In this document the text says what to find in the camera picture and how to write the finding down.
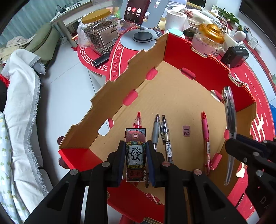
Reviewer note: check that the grey grip gel pen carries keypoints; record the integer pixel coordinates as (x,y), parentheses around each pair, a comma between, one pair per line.
(155,131)

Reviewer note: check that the white fringed blanket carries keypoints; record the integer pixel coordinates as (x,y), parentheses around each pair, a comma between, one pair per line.
(21,97)

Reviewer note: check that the white container teal lid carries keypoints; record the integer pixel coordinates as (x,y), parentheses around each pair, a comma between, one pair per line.
(176,32)

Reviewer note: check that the pink grip labelled pen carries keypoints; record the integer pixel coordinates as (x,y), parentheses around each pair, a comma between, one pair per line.
(205,129)

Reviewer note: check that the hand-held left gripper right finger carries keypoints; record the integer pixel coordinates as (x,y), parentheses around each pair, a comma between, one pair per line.
(151,165)

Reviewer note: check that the mahjong pattern packet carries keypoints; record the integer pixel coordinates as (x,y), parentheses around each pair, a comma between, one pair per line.
(135,155)

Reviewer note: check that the red round printed table mat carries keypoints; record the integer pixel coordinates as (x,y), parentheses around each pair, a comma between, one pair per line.
(258,92)

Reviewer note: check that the black gel pen white label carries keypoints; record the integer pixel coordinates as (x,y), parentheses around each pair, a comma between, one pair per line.
(167,142)

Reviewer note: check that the white side table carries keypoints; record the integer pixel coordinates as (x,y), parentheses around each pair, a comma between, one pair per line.
(71,18)

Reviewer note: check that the black remote control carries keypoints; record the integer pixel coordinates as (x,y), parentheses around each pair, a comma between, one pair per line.
(101,59)

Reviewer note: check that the white plastic bottle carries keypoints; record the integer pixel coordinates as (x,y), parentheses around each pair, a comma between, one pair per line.
(239,36)

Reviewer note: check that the beige clothes pile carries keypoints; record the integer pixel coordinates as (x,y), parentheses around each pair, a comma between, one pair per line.
(17,45)

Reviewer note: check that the green cushion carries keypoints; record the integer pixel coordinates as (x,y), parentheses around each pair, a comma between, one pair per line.
(43,41)

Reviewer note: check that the clear jar gold lid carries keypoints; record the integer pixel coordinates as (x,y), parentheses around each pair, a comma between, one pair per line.
(208,42)

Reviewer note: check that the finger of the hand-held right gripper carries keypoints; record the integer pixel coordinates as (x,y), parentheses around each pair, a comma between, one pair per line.
(239,149)
(252,141)

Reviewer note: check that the small dark jar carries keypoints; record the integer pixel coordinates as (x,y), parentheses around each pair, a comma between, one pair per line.
(190,34)

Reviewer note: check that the clear jar yellow lid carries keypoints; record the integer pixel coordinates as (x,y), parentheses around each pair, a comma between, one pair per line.
(99,34)

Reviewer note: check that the grey phone stand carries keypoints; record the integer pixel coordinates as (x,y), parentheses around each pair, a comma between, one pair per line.
(129,41)

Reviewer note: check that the grey green curtain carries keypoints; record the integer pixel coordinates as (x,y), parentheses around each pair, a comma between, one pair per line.
(32,17)

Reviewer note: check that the small clear acrylic box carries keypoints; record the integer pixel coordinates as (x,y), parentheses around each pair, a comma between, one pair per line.
(253,42)

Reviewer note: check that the green potted plant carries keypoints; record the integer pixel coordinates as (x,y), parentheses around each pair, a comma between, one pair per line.
(228,15)

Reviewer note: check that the smartphone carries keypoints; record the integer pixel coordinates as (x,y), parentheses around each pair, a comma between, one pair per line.
(135,10)

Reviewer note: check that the white round container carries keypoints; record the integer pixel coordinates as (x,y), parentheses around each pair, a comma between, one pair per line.
(202,17)

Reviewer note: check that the red clear gel pen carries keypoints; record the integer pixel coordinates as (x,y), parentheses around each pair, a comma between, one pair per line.
(138,120)

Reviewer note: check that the red cardboard box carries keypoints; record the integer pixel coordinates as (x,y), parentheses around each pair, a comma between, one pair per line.
(172,90)

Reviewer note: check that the toilet paper roll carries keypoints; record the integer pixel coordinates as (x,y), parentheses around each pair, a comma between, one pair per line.
(175,20)

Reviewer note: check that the clear barrel black pen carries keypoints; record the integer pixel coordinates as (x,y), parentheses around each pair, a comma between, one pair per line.
(230,116)

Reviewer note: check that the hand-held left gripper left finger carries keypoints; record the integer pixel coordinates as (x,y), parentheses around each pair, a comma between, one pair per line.
(121,163)

